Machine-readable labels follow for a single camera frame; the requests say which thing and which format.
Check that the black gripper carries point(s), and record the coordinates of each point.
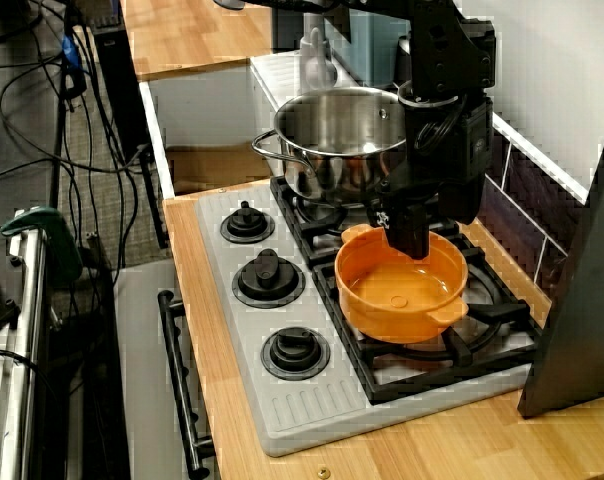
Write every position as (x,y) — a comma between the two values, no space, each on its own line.
(472,160)

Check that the orange plastic toy pot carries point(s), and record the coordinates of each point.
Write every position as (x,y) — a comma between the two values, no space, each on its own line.
(397,310)

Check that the dark tiled backsplash panel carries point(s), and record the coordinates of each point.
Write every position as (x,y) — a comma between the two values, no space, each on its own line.
(532,215)

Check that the stainless steel cooking pot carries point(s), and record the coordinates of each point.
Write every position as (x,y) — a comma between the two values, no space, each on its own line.
(332,165)

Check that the black burner grate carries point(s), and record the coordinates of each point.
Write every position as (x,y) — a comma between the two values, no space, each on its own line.
(288,215)
(459,347)

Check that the black stove knob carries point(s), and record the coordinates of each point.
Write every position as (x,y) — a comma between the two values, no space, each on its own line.
(295,354)
(268,278)
(247,223)

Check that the black side panel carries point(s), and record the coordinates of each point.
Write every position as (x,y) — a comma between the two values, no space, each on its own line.
(582,300)

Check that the teal box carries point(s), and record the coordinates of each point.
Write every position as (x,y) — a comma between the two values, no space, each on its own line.
(377,50)

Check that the grey toy faucet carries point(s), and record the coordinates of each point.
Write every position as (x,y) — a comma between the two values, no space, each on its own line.
(314,60)

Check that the brown cardboard sheet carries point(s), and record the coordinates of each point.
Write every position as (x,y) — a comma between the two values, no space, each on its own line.
(217,170)

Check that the grey toy stove panel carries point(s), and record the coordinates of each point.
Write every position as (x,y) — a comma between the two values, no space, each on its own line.
(302,410)

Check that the wooden kitchen countertop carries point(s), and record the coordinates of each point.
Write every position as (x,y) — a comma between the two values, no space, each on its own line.
(432,450)

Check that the black base box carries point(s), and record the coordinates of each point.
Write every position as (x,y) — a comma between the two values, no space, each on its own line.
(284,30)

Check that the white toy sink basin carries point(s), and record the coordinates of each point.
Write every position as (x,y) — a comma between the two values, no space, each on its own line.
(202,105)

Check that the wooden table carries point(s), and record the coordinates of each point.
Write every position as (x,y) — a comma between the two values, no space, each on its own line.
(192,35)

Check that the white oven cabinet front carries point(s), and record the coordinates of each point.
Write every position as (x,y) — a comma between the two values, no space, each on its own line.
(142,350)

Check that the black computer tower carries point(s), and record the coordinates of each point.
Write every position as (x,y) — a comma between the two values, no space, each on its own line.
(117,90)

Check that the aluminium frame rail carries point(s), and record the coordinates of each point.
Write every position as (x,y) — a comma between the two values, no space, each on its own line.
(22,350)

